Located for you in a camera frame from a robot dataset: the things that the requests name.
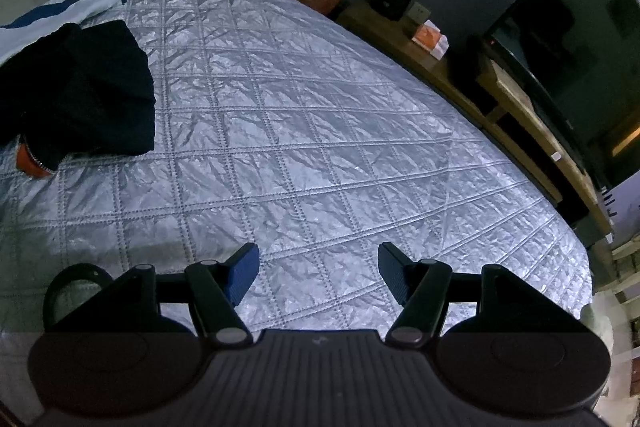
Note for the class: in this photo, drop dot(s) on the black jacket with orange lining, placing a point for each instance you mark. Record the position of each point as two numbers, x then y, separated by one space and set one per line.
90 97

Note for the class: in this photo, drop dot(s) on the silver quilted bedspread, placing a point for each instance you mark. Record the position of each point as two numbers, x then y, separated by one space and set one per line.
300 132

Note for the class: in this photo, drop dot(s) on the orange box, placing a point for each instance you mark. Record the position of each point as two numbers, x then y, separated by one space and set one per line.
430 39

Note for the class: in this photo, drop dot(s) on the black television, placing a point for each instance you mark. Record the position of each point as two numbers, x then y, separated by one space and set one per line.
575 32

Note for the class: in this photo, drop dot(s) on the blue and white garment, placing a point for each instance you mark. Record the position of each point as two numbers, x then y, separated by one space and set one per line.
75 4

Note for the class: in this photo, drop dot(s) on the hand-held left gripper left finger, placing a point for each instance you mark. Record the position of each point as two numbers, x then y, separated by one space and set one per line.
242 273

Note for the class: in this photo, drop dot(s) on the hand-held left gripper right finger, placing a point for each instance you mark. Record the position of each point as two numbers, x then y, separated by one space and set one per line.
392 273

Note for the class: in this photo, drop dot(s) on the wooden television stand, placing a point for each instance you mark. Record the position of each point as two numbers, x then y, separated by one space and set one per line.
450 72

